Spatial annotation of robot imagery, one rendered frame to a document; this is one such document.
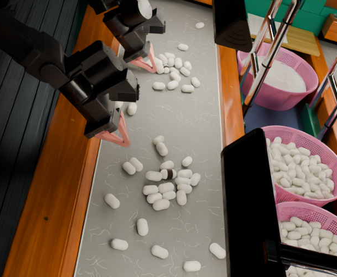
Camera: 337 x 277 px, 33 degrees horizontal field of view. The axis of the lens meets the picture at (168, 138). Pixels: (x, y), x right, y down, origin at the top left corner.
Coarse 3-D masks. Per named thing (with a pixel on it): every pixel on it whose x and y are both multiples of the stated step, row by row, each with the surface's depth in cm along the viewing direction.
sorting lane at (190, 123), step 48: (192, 48) 175; (144, 96) 149; (192, 96) 156; (144, 144) 135; (192, 144) 140; (96, 192) 119; (192, 192) 127; (96, 240) 109; (144, 240) 113; (192, 240) 116
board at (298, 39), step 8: (288, 32) 195; (296, 32) 197; (304, 32) 199; (312, 32) 201; (264, 40) 187; (288, 40) 191; (296, 40) 192; (304, 40) 194; (312, 40) 196; (296, 48) 189; (304, 48) 189; (312, 48) 191
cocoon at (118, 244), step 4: (112, 240) 109; (116, 240) 108; (120, 240) 109; (112, 244) 108; (116, 244) 108; (120, 244) 108; (124, 244) 108; (116, 248) 108; (120, 248) 108; (124, 248) 108
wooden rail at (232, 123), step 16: (224, 48) 176; (224, 64) 169; (224, 80) 162; (224, 96) 156; (240, 96) 158; (224, 112) 150; (240, 112) 152; (224, 128) 145; (240, 128) 147; (224, 144) 141
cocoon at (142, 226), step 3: (141, 219) 114; (144, 219) 114; (138, 222) 114; (141, 222) 113; (144, 222) 113; (138, 225) 113; (141, 225) 113; (144, 225) 113; (147, 225) 113; (138, 228) 113; (141, 228) 112; (144, 228) 112; (147, 228) 113; (138, 231) 113; (141, 231) 112; (144, 231) 112; (147, 231) 113; (141, 234) 112; (144, 234) 112
